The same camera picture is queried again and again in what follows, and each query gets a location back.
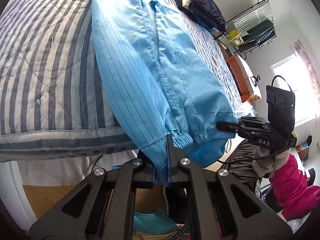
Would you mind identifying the light blue striped work jacket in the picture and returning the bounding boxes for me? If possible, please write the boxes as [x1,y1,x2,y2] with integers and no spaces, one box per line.
[91,0,239,188]

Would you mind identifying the dark hanging clothes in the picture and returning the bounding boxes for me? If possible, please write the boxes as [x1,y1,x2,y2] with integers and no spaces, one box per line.
[239,20,276,53]

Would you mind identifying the yellow green box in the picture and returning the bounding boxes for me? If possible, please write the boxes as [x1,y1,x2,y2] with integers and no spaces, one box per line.
[227,29,244,47]

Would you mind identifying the dark navy folded jacket pile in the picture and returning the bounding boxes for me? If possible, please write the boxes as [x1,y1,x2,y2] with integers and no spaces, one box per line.
[174,0,227,34]

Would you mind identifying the floral curtain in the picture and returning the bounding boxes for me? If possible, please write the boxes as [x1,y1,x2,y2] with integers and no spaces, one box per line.
[293,40,320,100]

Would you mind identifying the right hand white knit glove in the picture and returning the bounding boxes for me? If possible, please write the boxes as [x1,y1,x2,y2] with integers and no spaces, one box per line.
[252,146,303,182]

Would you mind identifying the blue white striped quilt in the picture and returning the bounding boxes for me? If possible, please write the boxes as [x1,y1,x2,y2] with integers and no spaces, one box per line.
[0,0,256,163]

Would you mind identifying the window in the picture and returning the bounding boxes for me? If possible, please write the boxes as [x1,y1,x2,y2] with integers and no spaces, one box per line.
[270,54,319,127]

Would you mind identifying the black metal clothes rack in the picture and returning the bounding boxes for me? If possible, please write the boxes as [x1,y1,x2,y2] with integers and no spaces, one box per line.
[213,0,277,58]

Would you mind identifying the striped white hanging cloth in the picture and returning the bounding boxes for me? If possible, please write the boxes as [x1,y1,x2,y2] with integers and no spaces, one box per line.
[232,1,273,36]

